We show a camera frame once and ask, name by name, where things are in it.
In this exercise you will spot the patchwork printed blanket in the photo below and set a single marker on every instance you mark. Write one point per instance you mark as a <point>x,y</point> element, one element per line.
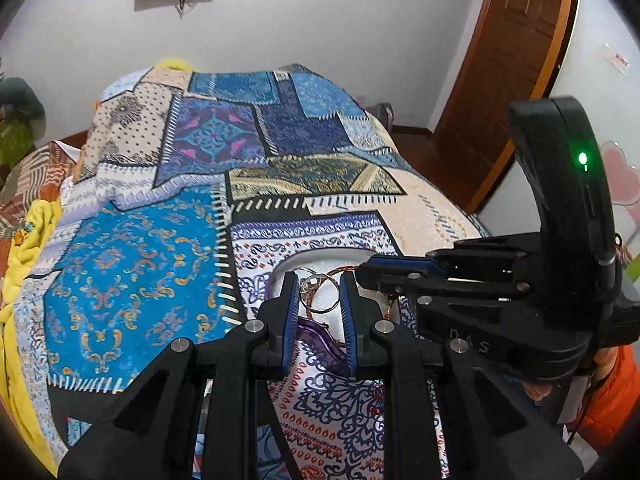
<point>200,185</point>

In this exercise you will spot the red label wall sticker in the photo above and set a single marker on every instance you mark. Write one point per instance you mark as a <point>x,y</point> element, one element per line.
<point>616,59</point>

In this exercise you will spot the person's right forearm orange sleeve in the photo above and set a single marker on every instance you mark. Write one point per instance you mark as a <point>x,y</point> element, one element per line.
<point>612,400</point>

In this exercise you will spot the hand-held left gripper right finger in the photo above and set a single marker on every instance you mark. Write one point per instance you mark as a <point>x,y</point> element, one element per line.
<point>348,330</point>

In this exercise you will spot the striped orange cloth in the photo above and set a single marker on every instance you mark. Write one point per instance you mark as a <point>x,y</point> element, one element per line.
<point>35,180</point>

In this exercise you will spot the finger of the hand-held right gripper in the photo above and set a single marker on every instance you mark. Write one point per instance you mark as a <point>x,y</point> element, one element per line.
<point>395,280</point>
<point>400,261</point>

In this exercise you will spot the pink heart wall sticker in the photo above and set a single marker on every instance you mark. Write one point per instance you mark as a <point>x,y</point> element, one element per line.
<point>622,172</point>

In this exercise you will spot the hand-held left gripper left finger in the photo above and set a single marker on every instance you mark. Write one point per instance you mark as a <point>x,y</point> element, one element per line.
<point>291,317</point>

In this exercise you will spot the yellow fleece blanket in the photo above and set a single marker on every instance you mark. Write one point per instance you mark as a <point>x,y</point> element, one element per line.
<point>35,230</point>

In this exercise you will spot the brown wooden door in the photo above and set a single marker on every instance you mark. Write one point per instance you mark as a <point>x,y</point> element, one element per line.
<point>505,75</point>

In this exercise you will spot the purple translucent jewelry piece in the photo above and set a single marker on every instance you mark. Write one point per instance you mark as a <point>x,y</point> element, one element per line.
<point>320,340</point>

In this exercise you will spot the green and grey plush toy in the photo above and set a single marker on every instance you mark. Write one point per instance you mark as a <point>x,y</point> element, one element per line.
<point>17,120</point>

